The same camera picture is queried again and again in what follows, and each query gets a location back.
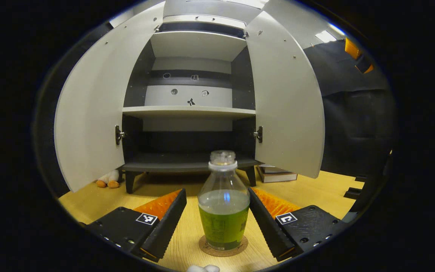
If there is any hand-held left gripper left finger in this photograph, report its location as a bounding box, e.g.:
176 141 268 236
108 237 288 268
85 188 188 262

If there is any green label plastic bottle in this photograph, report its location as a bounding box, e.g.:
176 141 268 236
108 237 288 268
198 150 250 250

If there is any white cabinet door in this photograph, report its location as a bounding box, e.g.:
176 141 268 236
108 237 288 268
54 2 165 193
245 11 325 179

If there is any stack of books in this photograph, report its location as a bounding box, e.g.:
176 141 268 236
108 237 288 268
257 164 298 183

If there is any round brown coaster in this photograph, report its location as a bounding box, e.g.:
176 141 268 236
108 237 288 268
199 235 249 257

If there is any white and grey cabinet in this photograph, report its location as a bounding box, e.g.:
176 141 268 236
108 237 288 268
121 13 263 194

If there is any cabinet drawer with black handle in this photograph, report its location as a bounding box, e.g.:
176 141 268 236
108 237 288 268
163 14 247 30

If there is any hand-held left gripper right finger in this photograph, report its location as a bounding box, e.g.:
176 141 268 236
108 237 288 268
248 187 349 262

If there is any small ceiling light panel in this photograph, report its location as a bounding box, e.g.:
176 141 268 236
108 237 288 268
315 23 346 43

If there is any penguin plush toy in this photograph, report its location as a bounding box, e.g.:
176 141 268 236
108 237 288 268
96 170 120 189

